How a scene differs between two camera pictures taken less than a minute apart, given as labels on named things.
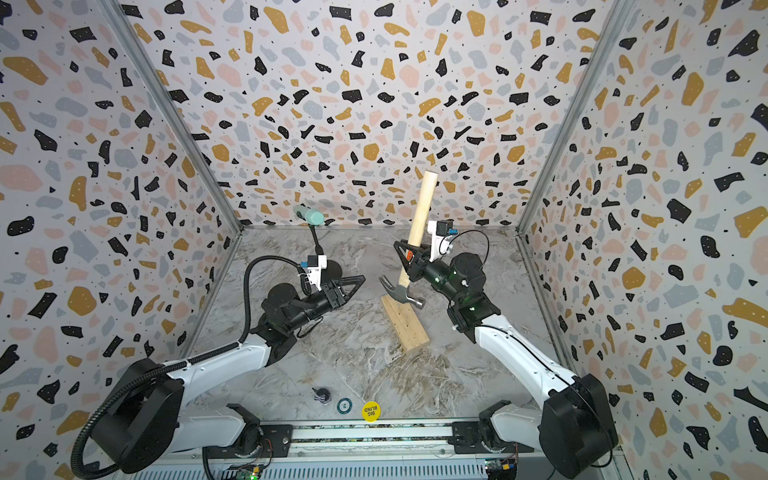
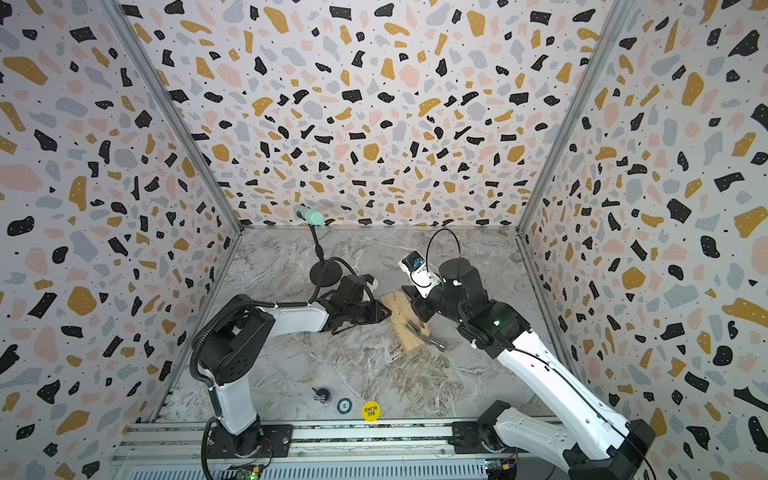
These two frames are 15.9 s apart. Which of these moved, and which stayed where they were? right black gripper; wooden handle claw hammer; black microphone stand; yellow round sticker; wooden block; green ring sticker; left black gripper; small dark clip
Moved: right black gripper; left black gripper; wooden handle claw hammer
Stayed: small dark clip; wooden block; green ring sticker; yellow round sticker; black microphone stand
